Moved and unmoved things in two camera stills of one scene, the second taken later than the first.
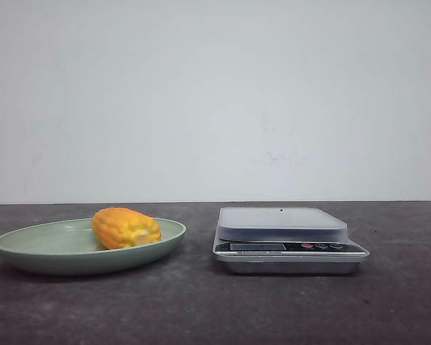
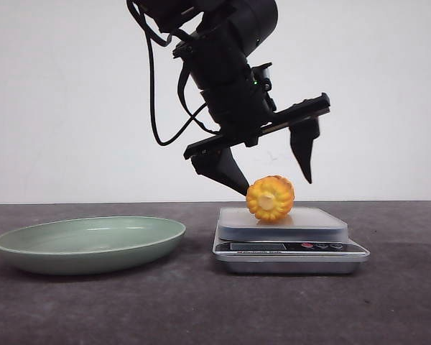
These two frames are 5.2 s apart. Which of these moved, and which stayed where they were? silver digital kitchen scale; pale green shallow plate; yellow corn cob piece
Moved: yellow corn cob piece
Stayed: silver digital kitchen scale; pale green shallow plate
